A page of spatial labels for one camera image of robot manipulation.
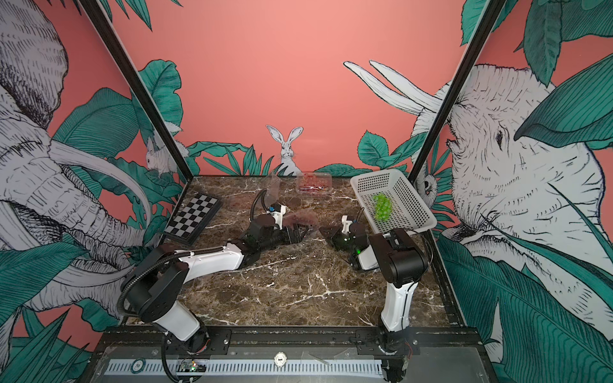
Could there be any green grape bunch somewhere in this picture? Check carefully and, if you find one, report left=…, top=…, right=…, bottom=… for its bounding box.
left=374, top=193, right=393, bottom=222

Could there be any white plastic perforated basket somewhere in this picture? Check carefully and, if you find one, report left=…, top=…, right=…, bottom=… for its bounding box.
left=351, top=169, right=437, bottom=235

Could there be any red grape bunch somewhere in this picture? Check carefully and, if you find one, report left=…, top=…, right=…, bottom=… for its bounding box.
left=299, top=175, right=328, bottom=192

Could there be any clear plastic clamshell container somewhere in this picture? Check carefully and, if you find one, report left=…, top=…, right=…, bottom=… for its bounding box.
left=296, top=172, right=332, bottom=195

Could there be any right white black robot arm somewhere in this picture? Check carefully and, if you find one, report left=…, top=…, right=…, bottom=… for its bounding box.
left=319, top=223, right=431, bottom=355

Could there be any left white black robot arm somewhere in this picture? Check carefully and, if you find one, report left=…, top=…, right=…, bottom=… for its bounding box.
left=117, top=223, right=310, bottom=354

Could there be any black white checkerboard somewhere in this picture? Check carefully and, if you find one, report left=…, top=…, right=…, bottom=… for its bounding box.
left=164, top=193, right=222, bottom=244

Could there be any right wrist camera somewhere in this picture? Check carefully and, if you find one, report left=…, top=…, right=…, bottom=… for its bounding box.
left=341, top=215, right=355, bottom=236

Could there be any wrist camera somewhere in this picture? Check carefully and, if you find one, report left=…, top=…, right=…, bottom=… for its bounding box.
left=251, top=204, right=287, bottom=235
left=341, top=215, right=355, bottom=236

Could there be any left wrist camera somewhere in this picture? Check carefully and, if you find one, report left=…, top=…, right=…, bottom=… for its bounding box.
left=251, top=204, right=287, bottom=235

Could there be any black front mounting rail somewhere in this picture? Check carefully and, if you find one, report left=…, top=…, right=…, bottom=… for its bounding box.
left=90, top=326, right=488, bottom=362

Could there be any white slotted cable duct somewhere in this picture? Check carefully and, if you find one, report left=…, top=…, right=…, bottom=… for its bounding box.
left=104, top=359, right=383, bottom=378

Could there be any right black frame post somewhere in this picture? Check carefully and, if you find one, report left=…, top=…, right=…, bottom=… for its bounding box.
left=408, top=0, right=505, bottom=184

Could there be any black frame post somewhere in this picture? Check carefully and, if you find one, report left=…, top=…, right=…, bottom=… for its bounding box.
left=78, top=0, right=193, bottom=184
left=408, top=0, right=505, bottom=184

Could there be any left black frame post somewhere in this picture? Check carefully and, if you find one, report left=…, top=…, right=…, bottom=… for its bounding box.
left=78, top=0, right=193, bottom=184

